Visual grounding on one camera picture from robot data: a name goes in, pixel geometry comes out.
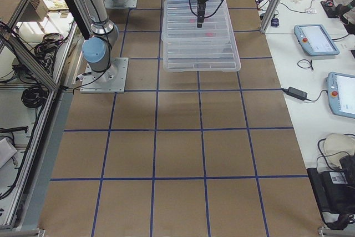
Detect black power adapter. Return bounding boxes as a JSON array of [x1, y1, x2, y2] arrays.
[[281, 87, 307, 101]]

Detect teach pendant tablet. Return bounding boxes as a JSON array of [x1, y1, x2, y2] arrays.
[[293, 24, 340, 57], [326, 72, 355, 118]]

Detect clear plastic box lid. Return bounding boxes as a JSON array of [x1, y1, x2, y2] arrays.
[[161, 0, 241, 72]]

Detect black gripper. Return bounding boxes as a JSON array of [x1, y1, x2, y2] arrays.
[[197, 1, 206, 28]]

